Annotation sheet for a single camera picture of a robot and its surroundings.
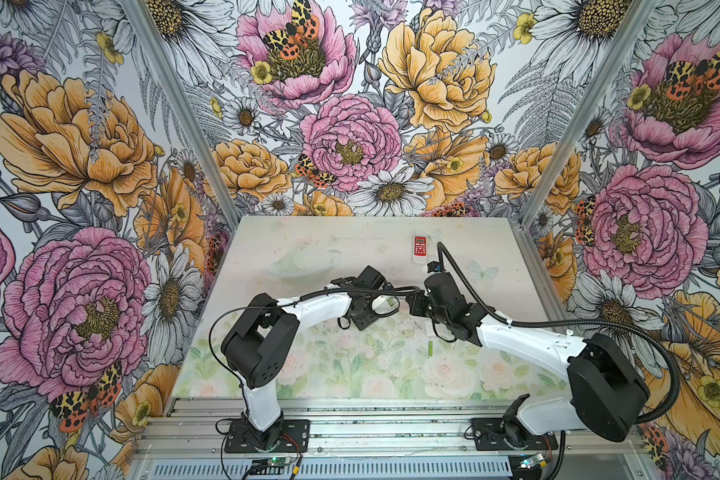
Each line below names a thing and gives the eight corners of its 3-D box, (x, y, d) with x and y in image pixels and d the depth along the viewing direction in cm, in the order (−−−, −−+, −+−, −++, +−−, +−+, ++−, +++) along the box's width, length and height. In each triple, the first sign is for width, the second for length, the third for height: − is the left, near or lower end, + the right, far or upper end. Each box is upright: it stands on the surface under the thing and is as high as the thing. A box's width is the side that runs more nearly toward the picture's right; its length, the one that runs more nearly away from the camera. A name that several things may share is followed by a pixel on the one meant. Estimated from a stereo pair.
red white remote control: (412, 264, 112) (412, 260, 110) (412, 236, 121) (413, 232, 119) (427, 265, 112) (428, 261, 110) (426, 237, 121) (427, 233, 119)
